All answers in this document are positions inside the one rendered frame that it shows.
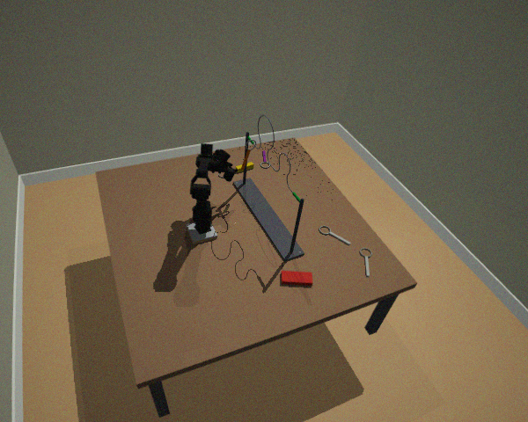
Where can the yellow rectangular bar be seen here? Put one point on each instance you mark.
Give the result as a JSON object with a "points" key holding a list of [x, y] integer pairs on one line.
{"points": [[249, 166]]}

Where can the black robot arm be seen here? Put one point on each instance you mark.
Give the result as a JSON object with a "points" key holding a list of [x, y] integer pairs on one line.
{"points": [[202, 211]]}

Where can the red rectangular block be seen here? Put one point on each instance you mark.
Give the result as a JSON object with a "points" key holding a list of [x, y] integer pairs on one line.
{"points": [[297, 278]]}

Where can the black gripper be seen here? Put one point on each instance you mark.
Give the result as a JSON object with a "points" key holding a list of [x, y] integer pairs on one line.
{"points": [[228, 171]]}

